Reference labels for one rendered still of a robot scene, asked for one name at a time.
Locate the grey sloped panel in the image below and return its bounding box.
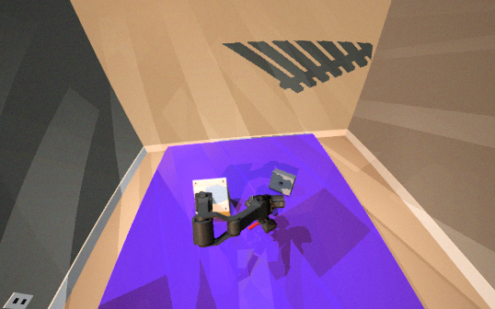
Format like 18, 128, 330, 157
269, 168, 296, 196

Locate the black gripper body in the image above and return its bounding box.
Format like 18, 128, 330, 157
245, 199, 277, 234

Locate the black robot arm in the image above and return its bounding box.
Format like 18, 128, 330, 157
191, 191, 285, 247

